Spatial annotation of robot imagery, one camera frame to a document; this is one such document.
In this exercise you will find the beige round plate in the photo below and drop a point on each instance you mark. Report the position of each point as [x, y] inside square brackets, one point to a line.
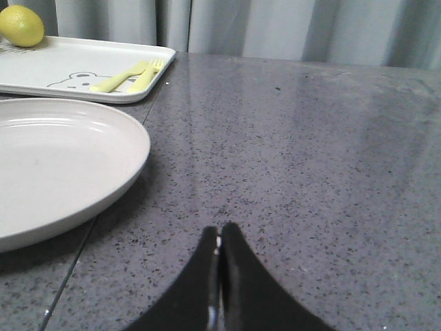
[63, 162]

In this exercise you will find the light green plastic fork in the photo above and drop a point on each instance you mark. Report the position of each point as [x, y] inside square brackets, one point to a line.
[145, 78]

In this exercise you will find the grey curtain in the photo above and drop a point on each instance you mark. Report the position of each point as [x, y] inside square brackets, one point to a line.
[378, 33]

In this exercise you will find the white bear print tray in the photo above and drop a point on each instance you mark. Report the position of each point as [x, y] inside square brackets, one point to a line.
[67, 67]

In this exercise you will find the yellow lemon right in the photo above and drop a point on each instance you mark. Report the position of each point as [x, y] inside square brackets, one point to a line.
[21, 26]

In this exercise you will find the light green plastic knife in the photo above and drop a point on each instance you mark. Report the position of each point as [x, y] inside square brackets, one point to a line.
[111, 83]

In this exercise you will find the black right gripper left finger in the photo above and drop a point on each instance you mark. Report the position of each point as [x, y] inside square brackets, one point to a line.
[192, 301]

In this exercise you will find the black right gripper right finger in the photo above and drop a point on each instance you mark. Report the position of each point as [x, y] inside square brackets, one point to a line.
[252, 298]

